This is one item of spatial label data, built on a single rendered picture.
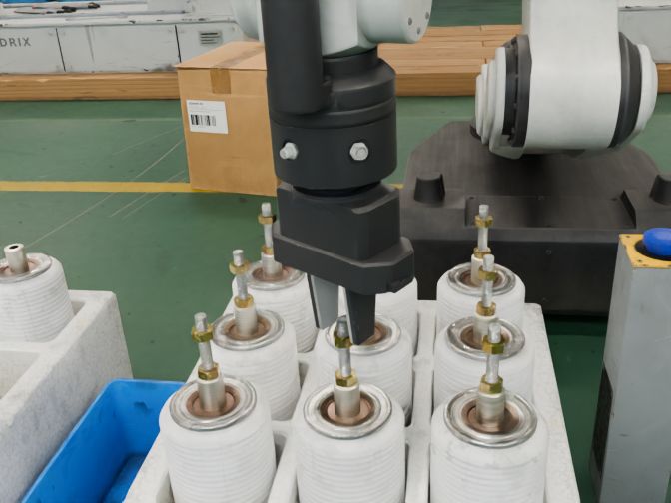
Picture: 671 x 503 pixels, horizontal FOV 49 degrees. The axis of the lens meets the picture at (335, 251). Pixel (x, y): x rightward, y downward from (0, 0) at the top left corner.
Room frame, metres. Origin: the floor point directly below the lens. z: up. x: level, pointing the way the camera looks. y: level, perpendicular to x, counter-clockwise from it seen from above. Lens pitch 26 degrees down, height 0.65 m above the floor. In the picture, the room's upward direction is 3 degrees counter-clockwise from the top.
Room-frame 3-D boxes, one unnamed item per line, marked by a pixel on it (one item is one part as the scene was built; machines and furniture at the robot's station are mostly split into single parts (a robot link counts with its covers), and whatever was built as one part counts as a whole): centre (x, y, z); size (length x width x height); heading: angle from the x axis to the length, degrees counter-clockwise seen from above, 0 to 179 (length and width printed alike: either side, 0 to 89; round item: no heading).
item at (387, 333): (0.62, -0.02, 0.25); 0.08 x 0.08 x 0.01
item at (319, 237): (0.50, 0.00, 0.45); 0.13 x 0.10 x 0.12; 47
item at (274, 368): (0.64, 0.09, 0.16); 0.10 x 0.10 x 0.18
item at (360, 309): (0.48, -0.02, 0.36); 0.03 x 0.02 x 0.06; 137
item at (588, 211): (1.27, -0.36, 0.19); 0.64 x 0.52 x 0.33; 170
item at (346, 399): (0.50, 0.00, 0.26); 0.02 x 0.02 x 0.03
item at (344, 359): (0.50, 0.00, 0.30); 0.01 x 0.01 x 0.08
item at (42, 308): (0.80, 0.38, 0.16); 0.10 x 0.10 x 0.18
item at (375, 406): (0.50, 0.00, 0.25); 0.08 x 0.08 x 0.01
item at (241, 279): (0.64, 0.09, 0.30); 0.01 x 0.01 x 0.08
